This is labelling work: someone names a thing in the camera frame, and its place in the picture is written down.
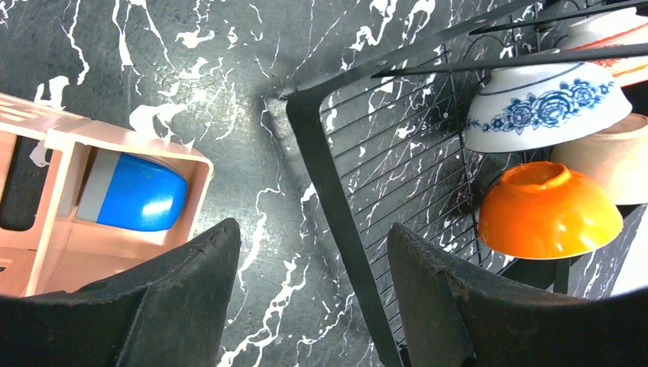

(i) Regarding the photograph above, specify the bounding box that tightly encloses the orange patterned bowl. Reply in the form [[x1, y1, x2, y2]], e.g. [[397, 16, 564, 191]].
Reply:
[[556, 7, 647, 87]]

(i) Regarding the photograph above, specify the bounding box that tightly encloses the blue eraser block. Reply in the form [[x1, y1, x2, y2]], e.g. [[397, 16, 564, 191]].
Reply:
[[76, 149, 189, 232]]

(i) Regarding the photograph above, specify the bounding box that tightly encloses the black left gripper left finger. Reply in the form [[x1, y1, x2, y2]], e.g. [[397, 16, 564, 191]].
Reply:
[[1, 218, 241, 366]]

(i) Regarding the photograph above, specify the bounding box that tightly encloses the orange glossy bowl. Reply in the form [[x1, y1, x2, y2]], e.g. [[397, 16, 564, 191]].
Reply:
[[478, 161, 624, 260]]

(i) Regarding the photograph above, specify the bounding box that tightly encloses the black wire dish rack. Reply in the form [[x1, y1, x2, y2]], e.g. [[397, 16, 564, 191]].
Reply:
[[287, 1, 645, 366]]

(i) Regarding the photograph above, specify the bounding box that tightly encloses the blue floral bowl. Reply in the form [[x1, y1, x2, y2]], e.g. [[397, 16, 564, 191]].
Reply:
[[464, 62, 632, 153]]

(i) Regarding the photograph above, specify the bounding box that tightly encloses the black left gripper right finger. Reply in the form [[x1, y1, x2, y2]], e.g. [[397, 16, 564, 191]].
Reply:
[[387, 223, 647, 366]]

